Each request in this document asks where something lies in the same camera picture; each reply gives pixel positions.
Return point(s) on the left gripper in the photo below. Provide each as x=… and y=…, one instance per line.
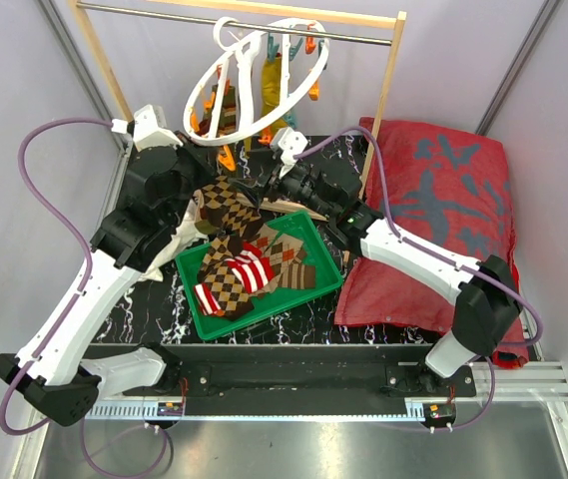
x=205, y=157

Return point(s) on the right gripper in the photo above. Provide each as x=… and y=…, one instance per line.
x=256, y=189

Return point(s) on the brown argyle sock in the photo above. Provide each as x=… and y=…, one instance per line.
x=219, y=292
x=220, y=208

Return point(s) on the white round clip hanger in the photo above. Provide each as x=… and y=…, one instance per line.
x=240, y=65

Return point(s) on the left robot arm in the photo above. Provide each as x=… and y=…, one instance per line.
x=51, y=371

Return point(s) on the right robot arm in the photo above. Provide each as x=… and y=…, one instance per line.
x=482, y=292

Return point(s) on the orange clothespin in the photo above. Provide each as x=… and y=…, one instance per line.
x=314, y=91
x=194, y=121
x=226, y=159

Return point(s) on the green plastic tray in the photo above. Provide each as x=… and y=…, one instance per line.
x=273, y=300

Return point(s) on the white cloth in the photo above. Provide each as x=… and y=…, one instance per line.
x=184, y=236

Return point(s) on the orange argyle sock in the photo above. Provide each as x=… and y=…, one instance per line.
x=280, y=249

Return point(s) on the teal clothespin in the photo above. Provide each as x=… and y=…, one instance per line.
x=272, y=48
x=290, y=119

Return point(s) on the red white striped sock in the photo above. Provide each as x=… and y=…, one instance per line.
x=255, y=273

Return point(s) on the brown beige striped sock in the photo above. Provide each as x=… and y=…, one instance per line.
x=298, y=276

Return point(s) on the brown argyle sock in tray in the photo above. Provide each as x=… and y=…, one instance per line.
x=219, y=292

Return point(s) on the mustard yellow sock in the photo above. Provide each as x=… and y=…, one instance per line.
x=271, y=84

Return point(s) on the metal hanging rod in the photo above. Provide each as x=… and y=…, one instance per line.
x=235, y=24

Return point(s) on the red patterned pillow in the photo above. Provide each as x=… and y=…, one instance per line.
x=446, y=186

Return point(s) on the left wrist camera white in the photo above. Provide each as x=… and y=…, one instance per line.
x=148, y=129

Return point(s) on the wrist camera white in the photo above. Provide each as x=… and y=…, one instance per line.
x=289, y=143
x=148, y=129

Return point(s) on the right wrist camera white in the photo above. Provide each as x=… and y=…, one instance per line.
x=289, y=143

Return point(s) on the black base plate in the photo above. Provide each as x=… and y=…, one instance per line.
x=307, y=382

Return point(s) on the wooden clothes rack frame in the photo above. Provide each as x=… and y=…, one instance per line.
x=229, y=35

